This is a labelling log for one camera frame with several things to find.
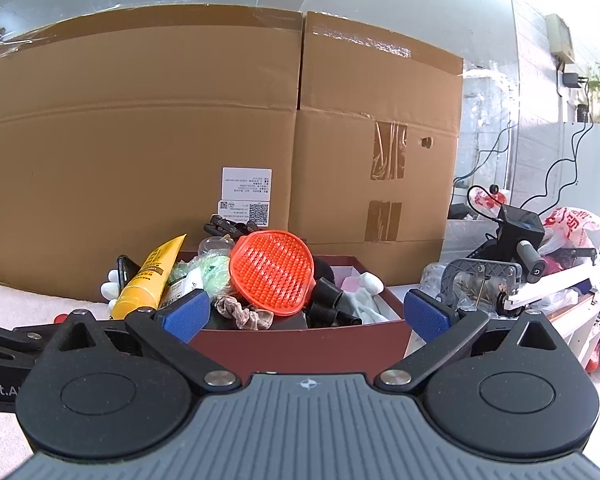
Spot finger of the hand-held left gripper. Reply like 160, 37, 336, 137
0, 318, 70, 371

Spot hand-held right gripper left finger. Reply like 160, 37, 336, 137
42, 289, 242, 395

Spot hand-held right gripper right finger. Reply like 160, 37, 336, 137
374, 288, 571, 393

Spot green and white packet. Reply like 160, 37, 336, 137
159, 267, 204, 308

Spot green disc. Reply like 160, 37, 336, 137
167, 254, 231, 302

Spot yellow squeeze tube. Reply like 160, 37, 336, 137
111, 234, 188, 321

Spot orange silicone brush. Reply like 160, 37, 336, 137
228, 230, 315, 317

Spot brown cardboard storage box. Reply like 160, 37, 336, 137
172, 252, 414, 377

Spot white fluffy towel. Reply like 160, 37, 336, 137
0, 284, 113, 441

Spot beige hair scrunchie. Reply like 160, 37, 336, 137
215, 296, 275, 331

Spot white cloth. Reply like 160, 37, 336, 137
337, 272, 397, 324

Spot clear plastic cup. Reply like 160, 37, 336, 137
198, 236, 231, 257

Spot black flat device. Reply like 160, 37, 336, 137
117, 255, 142, 287

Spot black clip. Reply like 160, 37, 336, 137
203, 214, 255, 239

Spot black plastic part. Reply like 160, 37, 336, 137
307, 277, 362, 329

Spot red and white plastic bag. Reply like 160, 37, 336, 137
467, 185, 512, 222
539, 206, 600, 256

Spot white shipping labels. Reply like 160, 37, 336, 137
217, 167, 273, 227

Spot cardboard box with white labels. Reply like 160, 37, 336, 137
0, 4, 305, 304

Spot cardboard box with brown tape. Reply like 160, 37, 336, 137
288, 10, 465, 289

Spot white cabinet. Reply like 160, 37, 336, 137
510, 121, 600, 263

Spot grey plastic bracket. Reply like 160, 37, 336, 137
439, 257, 524, 312

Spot black camera on stand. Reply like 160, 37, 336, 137
495, 204, 548, 282

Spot black cable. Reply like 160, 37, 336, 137
520, 105, 596, 211

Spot white wall box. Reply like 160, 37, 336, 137
545, 13, 576, 64

